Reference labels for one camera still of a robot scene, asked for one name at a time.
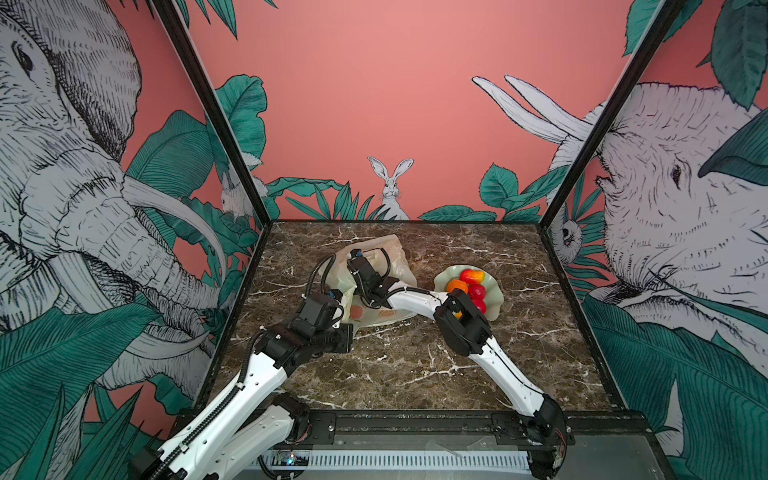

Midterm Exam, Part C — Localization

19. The black frame post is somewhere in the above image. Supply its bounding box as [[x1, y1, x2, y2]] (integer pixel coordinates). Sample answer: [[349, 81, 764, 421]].
[[538, 0, 686, 230], [151, 0, 272, 227]]

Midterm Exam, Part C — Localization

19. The orange fruit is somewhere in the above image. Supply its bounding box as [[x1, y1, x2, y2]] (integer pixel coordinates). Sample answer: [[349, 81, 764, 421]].
[[445, 279, 469, 293]]

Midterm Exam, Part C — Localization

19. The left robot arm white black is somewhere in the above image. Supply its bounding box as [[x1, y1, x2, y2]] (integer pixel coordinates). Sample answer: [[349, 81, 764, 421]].
[[128, 286, 353, 479]]

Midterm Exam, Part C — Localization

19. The red yellow peach fruit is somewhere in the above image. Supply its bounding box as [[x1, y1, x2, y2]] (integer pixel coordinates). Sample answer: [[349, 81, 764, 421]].
[[459, 269, 486, 285]]

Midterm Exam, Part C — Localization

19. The black frame post left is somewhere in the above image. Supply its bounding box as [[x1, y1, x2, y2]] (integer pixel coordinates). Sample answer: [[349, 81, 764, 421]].
[[151, 0, 272, 227]]

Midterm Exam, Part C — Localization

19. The black front mounting rail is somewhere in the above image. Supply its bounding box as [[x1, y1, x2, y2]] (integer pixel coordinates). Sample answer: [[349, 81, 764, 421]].
[[288, 409, 652, 447]]

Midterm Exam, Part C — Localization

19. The white slotted cable duct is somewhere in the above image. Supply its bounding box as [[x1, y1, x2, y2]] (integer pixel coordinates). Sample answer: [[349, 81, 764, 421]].
[[239, 449, 532, 474]]

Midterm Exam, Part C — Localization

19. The translucent plastic fruit bag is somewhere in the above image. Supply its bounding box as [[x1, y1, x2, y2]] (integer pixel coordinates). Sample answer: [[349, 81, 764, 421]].
[[325, 234, 417, 331]]

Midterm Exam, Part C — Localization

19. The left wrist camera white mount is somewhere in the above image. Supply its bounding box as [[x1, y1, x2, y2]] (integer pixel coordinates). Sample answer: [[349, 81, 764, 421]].
[[329, 289, 353, 324]]

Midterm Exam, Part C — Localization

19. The black frame post right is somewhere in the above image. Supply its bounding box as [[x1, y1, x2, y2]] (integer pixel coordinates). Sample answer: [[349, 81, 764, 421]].
[[538, 0, 686, 230]]

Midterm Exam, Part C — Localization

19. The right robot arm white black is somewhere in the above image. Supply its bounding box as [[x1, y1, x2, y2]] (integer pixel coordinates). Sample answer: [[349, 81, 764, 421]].
[[346, 249, 569, 479]]

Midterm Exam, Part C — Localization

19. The light green scalloped bowl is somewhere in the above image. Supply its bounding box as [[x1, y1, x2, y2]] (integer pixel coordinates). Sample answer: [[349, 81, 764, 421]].
[[433, 265, 504, 322]]

